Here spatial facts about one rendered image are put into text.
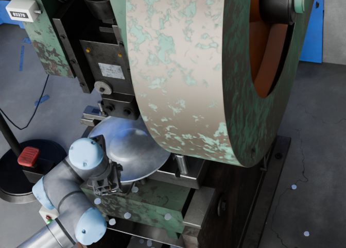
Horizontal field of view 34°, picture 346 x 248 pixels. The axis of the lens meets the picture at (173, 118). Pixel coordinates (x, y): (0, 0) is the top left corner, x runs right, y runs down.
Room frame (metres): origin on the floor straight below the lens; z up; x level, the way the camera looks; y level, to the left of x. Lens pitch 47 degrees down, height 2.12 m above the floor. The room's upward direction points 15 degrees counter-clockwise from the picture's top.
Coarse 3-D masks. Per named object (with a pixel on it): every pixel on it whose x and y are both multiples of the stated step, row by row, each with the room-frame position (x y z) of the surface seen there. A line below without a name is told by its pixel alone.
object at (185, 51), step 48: (144, 0) 0.81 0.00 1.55; (192, 0) 0.77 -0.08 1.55; (240, 0) 0.80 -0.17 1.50; (144, 48) 0.78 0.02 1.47; (192, 48) 0.73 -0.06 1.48; (240, 48) 0.78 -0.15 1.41; (288, 48) 1.08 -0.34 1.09; (144, 96) 0.77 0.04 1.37; (192, 96) 0.71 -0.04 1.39; (240, 96) 0.75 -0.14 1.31; (288, 96) 1.05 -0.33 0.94; (192, 144) 0.74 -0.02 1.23; (240, 144) 0.72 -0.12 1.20
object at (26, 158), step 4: (24, 148) 1.29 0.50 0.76; (28, 148) 1.28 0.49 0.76; (32, 148) 1.28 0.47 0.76; (36, 148) 1.27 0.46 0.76; (24, 152) 1.27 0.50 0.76; (28, 152) 1.27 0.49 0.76; (32, 152) 1.26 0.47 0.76; (36, 152) 1.26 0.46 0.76; (40, 152) 1.26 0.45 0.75; (20, 156) 1.26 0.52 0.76; (24, 156) 1.25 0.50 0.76; (28, 156) 1.25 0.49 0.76; (32, 156) 1.25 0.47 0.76; (36, 156) 1.24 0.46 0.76; (20, 160) 1.24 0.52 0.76; (24, 160) 1.24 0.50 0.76; (28, 160) 1.23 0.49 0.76; (32, 160) 1.23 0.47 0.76; (24, 164) 1.23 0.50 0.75; (28, 164) 1.22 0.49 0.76; (32, 164) 1.22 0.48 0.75
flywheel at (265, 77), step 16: (256, 0) 0.98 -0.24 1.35; (272, 0) 0.96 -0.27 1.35; (288, 0) 0.95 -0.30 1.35; (304, 0) 0.96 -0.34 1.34; (256, 16) 0.99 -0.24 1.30; (272, 16) 0.96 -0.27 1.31; (288, 16) 0.95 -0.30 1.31; (256, 32) 1.08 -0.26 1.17; (272, 32) 1.17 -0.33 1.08; (288, 32) 1.19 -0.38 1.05; (256, 48) 1.07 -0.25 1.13; (272, 48) 1.13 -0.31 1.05; (256, 64) 1.06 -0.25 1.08; (272, 64) 1.09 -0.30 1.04; (256, 80) 1.04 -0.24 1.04; (272, 80) 1.04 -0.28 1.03
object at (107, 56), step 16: (96, 32) 1.25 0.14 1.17; (112, 32) 1.23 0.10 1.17; (96, 48) 1.22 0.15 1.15; (112, 48) 1.19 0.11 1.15; (96, 64) 1.23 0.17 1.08; (112, 64) 1.20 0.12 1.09; (96, 80) 1.24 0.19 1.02; (112, 80) 1.21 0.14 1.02; (128, 80) 1.18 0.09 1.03; (112, 96) 1.20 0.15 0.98; (128, 96) 1.18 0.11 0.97; (112, 112) 1.19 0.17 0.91; (128, 112) 1.15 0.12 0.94
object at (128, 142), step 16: (96, 128) 1.27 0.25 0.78; (112, 128) 1.25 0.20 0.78; (128, 128) 1.23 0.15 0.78; (144, 128) 1.22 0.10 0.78; (112, 144) 1.18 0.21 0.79; (128, 144) 1.16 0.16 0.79; (144, 144) 1.15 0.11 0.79; (112, 160) 1.12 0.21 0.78; (128, 160) 1.11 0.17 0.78; (144, 160) 1.09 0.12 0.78; (160, 160) 1.07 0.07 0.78; (128, 176) 1.05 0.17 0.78; (144, 176) 1.03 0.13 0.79
